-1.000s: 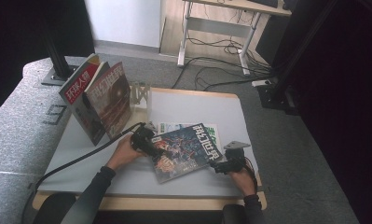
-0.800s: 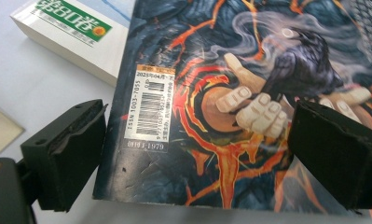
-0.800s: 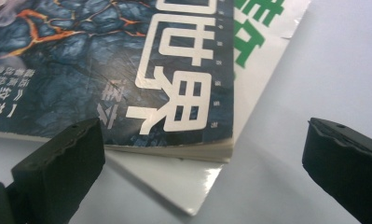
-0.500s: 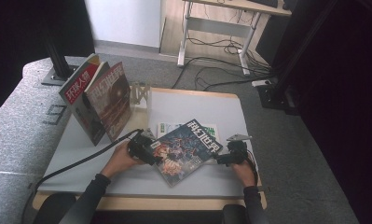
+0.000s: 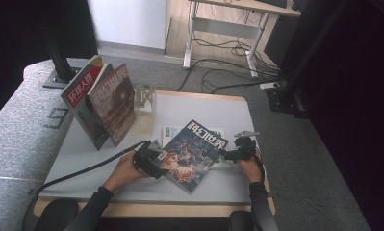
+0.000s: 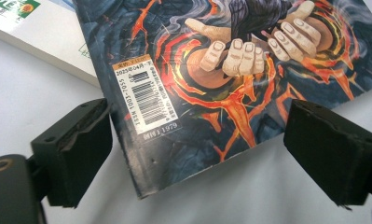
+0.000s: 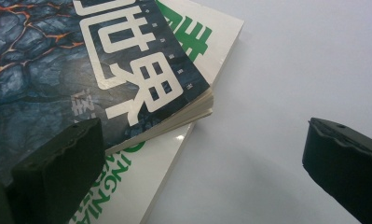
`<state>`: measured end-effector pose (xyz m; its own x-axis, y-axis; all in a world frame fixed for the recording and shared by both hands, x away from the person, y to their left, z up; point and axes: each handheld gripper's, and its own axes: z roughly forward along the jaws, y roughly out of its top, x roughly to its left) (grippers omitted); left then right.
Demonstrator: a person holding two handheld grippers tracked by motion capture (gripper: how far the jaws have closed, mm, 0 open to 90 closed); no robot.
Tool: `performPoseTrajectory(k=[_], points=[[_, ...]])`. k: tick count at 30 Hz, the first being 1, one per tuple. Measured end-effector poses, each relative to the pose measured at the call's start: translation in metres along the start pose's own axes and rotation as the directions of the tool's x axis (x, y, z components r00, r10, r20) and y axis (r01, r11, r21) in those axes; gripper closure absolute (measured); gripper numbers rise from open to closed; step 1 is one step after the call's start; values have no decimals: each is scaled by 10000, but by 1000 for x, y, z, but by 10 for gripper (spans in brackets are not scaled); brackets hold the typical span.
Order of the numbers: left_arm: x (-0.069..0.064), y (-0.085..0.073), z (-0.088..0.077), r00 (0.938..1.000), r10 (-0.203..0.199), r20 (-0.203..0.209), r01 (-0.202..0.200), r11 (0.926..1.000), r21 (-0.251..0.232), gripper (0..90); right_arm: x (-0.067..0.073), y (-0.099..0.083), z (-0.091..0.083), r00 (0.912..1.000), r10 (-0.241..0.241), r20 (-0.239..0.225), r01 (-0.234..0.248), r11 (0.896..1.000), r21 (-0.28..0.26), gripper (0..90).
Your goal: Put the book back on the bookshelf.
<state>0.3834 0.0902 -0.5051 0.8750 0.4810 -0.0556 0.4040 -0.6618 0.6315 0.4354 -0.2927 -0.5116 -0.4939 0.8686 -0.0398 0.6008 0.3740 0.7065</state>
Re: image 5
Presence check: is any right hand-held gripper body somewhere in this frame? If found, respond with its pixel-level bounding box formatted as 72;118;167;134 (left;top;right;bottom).
231;130;260;162

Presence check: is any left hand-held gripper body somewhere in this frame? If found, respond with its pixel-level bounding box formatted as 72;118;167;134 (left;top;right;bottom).
132;139;165;177

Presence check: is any dark blue cover magazine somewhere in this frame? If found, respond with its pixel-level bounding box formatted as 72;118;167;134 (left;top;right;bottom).
154;119;229;194

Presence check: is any beige expandable book rack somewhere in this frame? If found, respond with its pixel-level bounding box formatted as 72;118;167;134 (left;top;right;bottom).
130;84;158;139

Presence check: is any red-brown cover magazine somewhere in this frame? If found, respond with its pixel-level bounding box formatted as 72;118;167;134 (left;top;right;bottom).
85;63;137;148

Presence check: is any portrait cover magazine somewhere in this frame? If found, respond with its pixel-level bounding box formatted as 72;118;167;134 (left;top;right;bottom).
60;55;106;152

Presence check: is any person's left hand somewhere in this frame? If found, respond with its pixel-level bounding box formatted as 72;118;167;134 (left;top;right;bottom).
103;150;149;193

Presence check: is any person's right hand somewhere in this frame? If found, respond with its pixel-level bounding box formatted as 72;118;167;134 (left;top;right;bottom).
237;157;265;185

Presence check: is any light wooden table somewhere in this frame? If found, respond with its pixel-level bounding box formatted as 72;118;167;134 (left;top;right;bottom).
33;90;276;218

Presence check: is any light grey table mat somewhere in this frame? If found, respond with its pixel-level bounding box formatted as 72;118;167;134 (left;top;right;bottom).
38;92;268;205

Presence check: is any black metal stand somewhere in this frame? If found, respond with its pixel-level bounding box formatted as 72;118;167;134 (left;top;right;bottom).
265;0;351;120
42;25;85;90

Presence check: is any white power strip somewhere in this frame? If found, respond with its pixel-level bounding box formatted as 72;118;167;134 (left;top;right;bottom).
259;81;282;90

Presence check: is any wooden desk with white legs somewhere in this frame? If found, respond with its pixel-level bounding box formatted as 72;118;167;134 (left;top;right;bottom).
183;0;302;79

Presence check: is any black curtain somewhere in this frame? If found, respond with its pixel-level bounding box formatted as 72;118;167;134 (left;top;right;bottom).
0;0;99;127
263;0;384;231

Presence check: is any black keyboard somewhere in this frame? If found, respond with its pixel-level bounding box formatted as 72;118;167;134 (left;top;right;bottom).
256;0;289;9

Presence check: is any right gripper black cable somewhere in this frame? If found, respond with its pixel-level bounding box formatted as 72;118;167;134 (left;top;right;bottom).
253;149;267;181

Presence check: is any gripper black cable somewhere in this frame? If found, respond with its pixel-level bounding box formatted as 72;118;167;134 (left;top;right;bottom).
253;149;267;181
20;140;149;231

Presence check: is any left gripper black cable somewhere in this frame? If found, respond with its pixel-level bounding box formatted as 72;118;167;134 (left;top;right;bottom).
20;140;149;231

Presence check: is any black floor cable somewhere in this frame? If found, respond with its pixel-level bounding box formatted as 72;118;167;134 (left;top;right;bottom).
200;68;285;95
176;57;282;93

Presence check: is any black hanging cable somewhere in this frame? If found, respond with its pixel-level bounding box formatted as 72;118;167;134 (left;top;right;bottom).
192;38;257;58

